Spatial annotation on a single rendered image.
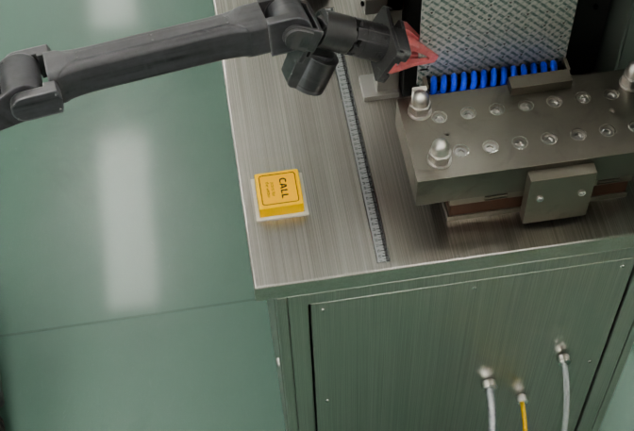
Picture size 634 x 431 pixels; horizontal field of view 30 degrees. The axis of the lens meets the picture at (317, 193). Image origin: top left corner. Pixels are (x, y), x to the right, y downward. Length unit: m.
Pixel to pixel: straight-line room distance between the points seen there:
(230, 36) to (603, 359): 0.97
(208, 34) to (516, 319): 0.73
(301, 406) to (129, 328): 0.77
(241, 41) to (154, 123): 1.51
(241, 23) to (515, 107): 0.44
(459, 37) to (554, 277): 0.42
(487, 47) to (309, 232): 0.39
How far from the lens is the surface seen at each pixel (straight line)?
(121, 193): 3.03
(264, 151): 1.92
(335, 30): 1.71
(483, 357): 2.12
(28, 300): 2.91
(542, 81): 1.84
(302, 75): 1.75
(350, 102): 1.98
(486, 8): 1.77
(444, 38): 1.79
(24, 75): 1.66
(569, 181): 1.78
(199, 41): 1.66
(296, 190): 1.84
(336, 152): 1.92
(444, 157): 1.72
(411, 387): 2.16
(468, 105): 1.82
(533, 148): 1.78
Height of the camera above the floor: 2.42
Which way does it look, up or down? 54 degrees down
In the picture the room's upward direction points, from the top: 2 degrees counter-clockwise
